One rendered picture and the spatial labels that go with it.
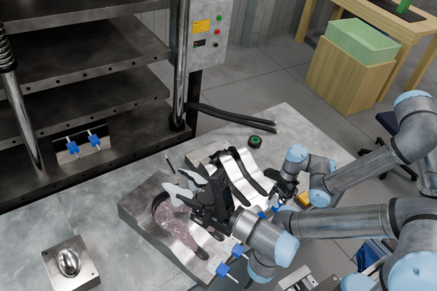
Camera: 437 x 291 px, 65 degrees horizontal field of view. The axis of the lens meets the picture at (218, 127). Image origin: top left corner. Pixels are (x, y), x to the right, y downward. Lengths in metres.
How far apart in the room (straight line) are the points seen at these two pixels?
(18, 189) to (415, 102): 1.67
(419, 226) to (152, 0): 1.33
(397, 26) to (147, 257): 3.32
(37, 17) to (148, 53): 0.51
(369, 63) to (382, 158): 2.48
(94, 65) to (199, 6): 0.60
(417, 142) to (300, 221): 0.43
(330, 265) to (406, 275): 1.97
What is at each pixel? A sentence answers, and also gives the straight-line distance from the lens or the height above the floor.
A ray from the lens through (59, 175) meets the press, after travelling 1.86.
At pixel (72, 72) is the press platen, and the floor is 1.29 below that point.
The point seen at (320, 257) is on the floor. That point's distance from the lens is 2.64.
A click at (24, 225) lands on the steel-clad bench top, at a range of 1.71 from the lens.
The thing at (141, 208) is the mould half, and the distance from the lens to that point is 1.52.
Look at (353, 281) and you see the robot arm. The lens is 1.10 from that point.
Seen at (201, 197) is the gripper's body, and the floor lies 1.47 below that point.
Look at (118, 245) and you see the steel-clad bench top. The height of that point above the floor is 0.80.
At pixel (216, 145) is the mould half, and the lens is 1.85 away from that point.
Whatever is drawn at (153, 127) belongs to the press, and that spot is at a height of 0.78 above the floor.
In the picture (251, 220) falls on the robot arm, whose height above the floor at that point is 1.47.
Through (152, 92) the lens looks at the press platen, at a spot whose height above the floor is 1.04.
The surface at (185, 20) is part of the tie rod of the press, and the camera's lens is 1.63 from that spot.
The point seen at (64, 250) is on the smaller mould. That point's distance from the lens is 1.52.
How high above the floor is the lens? 2.16
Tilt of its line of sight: 42 degrees down
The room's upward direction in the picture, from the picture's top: 9 degrees clockwise
